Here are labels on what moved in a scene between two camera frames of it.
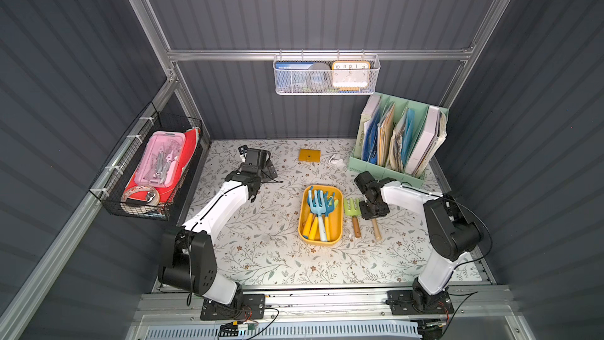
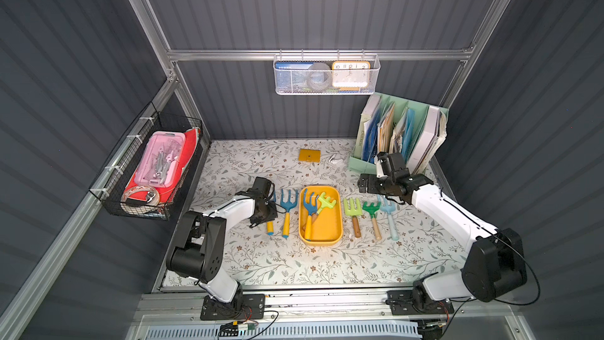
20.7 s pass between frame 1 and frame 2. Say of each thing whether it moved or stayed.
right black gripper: moved
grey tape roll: stayed
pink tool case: stayed
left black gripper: moved
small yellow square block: stayed
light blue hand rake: moved
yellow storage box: stayed
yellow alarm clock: stayed
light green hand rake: stayed
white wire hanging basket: stayed
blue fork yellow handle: moved
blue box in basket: stayed
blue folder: stayed
